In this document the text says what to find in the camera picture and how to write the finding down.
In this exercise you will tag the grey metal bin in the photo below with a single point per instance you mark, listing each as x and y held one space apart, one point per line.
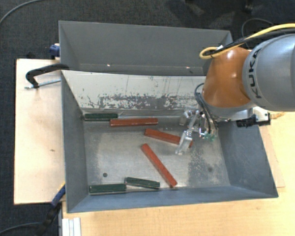
127 154

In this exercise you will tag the dark green flat block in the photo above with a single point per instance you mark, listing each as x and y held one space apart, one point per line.
100 116
142 182
107 188

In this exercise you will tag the red-brown flat block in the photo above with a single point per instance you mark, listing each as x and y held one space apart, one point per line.
158 165
162 135
134 122

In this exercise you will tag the pale wood flat board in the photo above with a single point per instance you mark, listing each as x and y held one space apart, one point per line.
38 136

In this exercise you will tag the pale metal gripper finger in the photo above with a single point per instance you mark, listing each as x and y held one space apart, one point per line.
184 120
185 142

